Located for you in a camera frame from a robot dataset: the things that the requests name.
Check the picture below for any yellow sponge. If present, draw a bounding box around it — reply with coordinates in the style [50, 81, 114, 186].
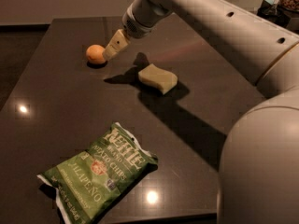
[138, 63, 178, 95]

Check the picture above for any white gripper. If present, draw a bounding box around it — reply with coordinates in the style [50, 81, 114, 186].
[102, 7, 151, 61]

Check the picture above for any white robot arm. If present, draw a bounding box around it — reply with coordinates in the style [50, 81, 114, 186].
[106, 0, 299, 224]

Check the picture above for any black bag in background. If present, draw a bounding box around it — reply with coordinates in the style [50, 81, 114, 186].
[257, 0, 299, 34]

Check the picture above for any green jalapeno chip bag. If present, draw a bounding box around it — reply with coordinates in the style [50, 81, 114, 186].
[37, 122, 158, 224]

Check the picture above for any orange fruit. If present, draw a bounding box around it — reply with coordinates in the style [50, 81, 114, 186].
[86, 45, 107, 64]

